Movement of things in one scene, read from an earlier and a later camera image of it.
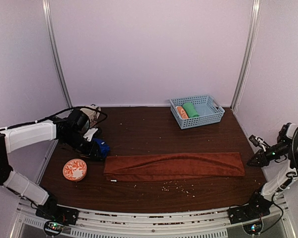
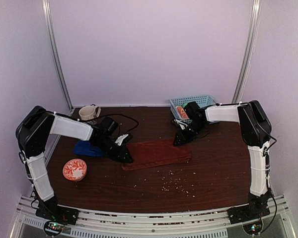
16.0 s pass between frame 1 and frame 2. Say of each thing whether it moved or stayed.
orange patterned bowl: stayed
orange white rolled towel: stayed
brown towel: moved
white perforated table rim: stayed
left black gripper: moved
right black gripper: moved
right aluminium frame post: stayed
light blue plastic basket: stayed
